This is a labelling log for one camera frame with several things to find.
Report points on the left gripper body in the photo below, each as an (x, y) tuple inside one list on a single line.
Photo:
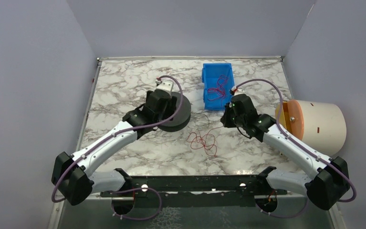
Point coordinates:
[(173, 99)]

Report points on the white cylinder with orange lid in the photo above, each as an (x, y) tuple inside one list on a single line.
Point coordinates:
[(320, 125)]

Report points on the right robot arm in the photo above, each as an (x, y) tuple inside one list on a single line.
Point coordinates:
[(325, 180)]

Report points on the blue plastic bin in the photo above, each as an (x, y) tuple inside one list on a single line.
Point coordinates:
[(218, 80)]

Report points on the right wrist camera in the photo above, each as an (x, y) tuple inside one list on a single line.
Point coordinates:
[(236, 91)]

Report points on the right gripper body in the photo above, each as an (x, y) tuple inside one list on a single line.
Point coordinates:
[(238, 103)]

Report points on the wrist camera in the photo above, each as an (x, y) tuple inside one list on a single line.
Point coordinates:
[(236, 91), (164, 85)]

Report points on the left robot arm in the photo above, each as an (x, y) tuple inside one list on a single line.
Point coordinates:
[(72, 174)]

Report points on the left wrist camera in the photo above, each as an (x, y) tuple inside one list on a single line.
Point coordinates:
[(164, 85)]

